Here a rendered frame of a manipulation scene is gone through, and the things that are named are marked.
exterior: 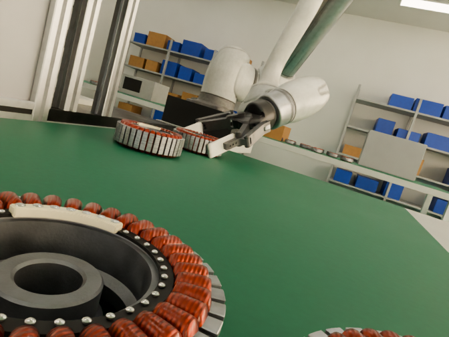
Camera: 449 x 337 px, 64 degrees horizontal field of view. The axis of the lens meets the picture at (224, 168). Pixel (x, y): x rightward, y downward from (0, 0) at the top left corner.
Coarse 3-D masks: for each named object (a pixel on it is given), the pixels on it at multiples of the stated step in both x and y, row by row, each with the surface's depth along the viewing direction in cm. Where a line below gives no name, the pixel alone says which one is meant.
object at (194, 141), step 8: (176, 128) 75; (184, 128) 78; (184, 136) 72; (192, 136) 71; (200, 136) 72; (208, 136) 80; (184, 144) 72; (192, 144) 71; (200, 144) 71; (200, 152) 72
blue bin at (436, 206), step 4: (432, 200) 623; (436, 200) 599; (440, 200) 595; (444, 200) 612; (432, 204) 614; (436, 204) 597; (440, 204) 596; (444, 204) 594; (428, 208) 631; (432, 208) 606; (436, 208) 598; (440, 208) 596; (444, 208) 594; (436, 212) 598; (440, 212) 596
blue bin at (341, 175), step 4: (340, 168) 663; (336, 172) 647; (340, 172) 645; (344, 172) 643; (348, 172) 641; (336, 176) 647; (340, 176) 645; (344, 176) 643; (348, 176) 641; (336, 180) 648; (340, 180) 645; (344, 180) 643; (348, 180) 641; (348, 184) 642
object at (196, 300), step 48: (0, 240) 13; (48, 240) 14; (96, 240) 14; (144, 240) 14; (0, 288) 10; (48, 288) 12; (96, 288) 11; (144, 288) 13; (192, 288) 11; (0, 336) 7; (48, 336) 8; (96, 336) 8; (144, 336) 8; (192, 336) 9; (336, 336) 11; (384, 336) 12
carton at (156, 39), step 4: (152, 32) 757; (148, 36) 760; (152, 36) 757; (156, 36) 754; (160, 36) 752; (164, 36) 749; (148, 40) 760; (152, 40) 758; (156, 40) 755; (160, 40) 752; (164, 40) 750; (148, 44) 761; (152, 44) 758; (156, 44) 756; (160, 44) 753; (164, 44) 752; (164, 48) 757
